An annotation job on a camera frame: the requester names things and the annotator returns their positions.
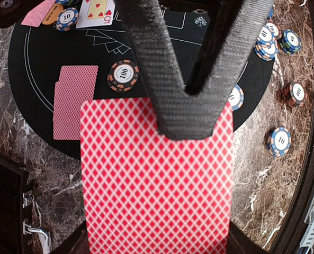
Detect black poker chip case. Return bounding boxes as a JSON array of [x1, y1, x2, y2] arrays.
[[0, 150, 51, 254]]

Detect face-up five of hearts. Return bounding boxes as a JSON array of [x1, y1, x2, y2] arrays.
[[76, 0, 115, 29]]

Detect brown white chip stack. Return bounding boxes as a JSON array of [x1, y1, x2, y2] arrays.
[[282, 80, 307, 107]]

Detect red backed card deck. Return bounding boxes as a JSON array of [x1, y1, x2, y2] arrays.
[[80, 98, 234, 253]]

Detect brown chips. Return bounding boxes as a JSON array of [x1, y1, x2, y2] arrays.
[[266, 21, 282, 40], [107, 59, 139, 93]]

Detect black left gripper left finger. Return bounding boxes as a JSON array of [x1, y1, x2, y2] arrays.
[[51, 221, 89, 254]]

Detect orange big blind button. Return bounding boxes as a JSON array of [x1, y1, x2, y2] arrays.
[[42, 3, 64, 25]]

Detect green blue chip stack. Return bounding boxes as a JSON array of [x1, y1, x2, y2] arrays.
[[279, 29, 301, 55]]

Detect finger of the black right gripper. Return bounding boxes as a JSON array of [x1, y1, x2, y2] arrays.
[[115, 0, 273, 140]]

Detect red card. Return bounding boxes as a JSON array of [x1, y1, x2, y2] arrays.
[[52, 81, 94, 141], [58, 65, 98, 101], [21, 0, 56, 28]]

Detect blue white chip stack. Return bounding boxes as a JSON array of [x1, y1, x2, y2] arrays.
[[267, 126, 291, 157]]

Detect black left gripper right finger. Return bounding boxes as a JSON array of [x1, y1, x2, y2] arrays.
[[227, 222, 268, 254]]

